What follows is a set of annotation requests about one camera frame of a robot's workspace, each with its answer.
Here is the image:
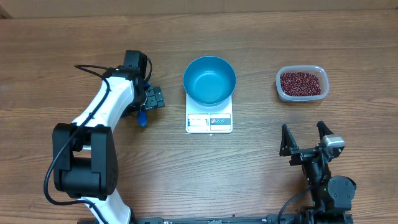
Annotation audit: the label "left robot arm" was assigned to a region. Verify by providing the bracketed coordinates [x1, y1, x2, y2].
[44, 50, 165, 223]

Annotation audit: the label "white digital kitchen scale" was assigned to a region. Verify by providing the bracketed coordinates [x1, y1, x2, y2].
[185, 95, 233, 134]

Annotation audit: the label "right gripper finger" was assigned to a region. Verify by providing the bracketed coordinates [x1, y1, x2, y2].
[317, 121, 333, 140]
[279, 124, 299, 156]

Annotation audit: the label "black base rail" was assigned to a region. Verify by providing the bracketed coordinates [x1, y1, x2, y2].
[131, 213, 354, 224]

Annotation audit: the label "teal metal bowl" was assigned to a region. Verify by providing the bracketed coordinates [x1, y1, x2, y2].
[183, 55, 237, 106]

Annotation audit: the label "blue plastic measuring scoop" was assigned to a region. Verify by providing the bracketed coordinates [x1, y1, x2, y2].
[137, 83, 150, 127]

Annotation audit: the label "clear plastic food container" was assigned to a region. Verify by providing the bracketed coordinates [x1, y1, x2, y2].
[275, 65, 330, 103]

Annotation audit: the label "red adzuki beans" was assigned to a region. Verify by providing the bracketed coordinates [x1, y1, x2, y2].
[280, 72, 321, 96]

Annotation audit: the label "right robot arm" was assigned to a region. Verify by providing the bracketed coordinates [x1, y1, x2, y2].
[276, 121, 357, 223]

